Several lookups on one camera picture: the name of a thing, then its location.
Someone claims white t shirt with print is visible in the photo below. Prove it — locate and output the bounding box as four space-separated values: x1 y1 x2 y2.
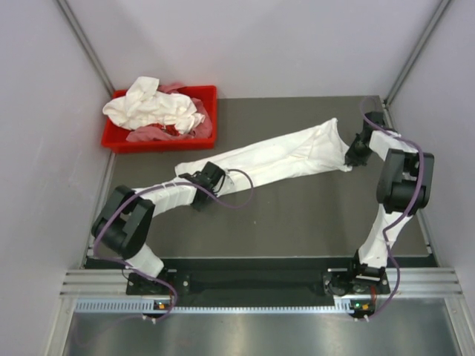
174 118 352 193

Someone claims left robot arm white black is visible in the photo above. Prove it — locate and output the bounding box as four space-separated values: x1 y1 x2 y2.
91 162 233 294

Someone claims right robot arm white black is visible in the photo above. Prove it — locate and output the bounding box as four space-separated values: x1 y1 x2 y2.
345 111 435 294

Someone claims pink t shirt in bin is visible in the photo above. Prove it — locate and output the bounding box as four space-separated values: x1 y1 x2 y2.
126 83 212 142

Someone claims white t shirt in bin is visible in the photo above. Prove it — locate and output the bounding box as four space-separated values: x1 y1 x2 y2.
102 76 205 134

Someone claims red plastic bin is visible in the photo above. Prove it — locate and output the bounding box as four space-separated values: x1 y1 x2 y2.
101 85 218 154

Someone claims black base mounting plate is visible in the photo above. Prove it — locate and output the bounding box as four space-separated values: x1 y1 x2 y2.
125 267 394 298

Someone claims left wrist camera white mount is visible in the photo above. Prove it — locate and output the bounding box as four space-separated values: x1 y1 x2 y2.
217 171 235 197

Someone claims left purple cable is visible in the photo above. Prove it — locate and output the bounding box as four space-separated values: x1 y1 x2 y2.
91 168 255 323

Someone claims grey slotted cable duct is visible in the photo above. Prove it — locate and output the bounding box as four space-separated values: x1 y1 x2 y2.
74 298 372 314

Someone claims left corner aluminium post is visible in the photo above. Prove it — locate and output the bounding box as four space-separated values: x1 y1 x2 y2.
53 0 115 96

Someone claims corner aluminium post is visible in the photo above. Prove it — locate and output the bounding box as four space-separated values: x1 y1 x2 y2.
382 0 453 108
53 0 115 96

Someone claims aluminium extrusion rail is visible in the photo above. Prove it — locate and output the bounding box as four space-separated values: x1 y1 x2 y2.
59 269 128 297

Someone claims right corner aluminium post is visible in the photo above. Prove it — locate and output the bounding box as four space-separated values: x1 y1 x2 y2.
382 0 453 108

